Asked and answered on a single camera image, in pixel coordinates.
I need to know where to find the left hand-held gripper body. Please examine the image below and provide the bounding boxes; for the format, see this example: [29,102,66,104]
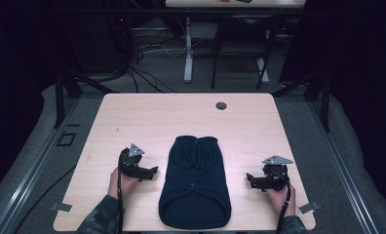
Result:
[119,142,147,179]

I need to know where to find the dark navy knit garment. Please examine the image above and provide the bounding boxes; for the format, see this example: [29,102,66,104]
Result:
[158,135,232,231]

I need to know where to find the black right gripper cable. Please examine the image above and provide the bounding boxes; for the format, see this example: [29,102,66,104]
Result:
[275,172,292,234]

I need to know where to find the aluminium floor rail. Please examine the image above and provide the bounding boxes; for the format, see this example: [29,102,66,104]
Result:
[0,97,82,234]
[307,99,381,234]

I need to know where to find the grey metal table bracket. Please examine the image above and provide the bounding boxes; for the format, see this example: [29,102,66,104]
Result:
[297,200,322,215]
[49,201,73,214]

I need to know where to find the person's right hand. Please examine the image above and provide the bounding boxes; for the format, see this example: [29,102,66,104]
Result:
[265,183,297,218]

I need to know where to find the black metal frame stand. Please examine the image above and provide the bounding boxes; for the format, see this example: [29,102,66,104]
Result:
[271,62,332,134]
[52,62,121,130]

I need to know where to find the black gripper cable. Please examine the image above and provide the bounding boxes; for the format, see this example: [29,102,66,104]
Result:
[275,172,292,234]
[116,149,125,234]

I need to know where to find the black chair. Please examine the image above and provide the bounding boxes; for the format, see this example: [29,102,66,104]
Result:
[211,13,281,91]

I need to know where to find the white desk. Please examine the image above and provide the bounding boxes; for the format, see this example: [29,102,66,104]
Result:
[164,0,308,85]

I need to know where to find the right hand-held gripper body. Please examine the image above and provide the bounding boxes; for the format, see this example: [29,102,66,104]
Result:
[260,154,294,193]

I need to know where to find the black floor cable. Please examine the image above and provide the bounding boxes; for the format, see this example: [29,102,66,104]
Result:
[13,165,77,234]

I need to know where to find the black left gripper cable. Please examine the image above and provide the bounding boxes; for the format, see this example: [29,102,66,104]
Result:
[116,149,125,234]

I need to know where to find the bundle of floor cables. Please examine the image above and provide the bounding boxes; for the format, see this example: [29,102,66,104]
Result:
[124,30,190,95]

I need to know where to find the person's left hand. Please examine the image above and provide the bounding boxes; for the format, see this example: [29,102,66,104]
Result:
[107,168,139,201]

